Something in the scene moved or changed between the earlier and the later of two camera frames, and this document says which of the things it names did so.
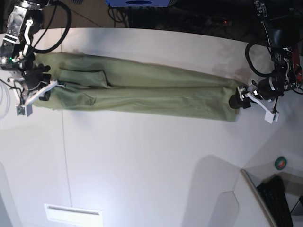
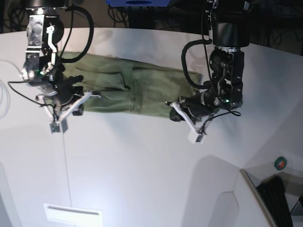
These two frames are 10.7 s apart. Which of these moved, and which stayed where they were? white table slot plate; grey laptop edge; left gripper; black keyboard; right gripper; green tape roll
Moved: left gripper; right gripper
Stayed: white table slot plate; green tape roll; grey laptop edge; black keyboard
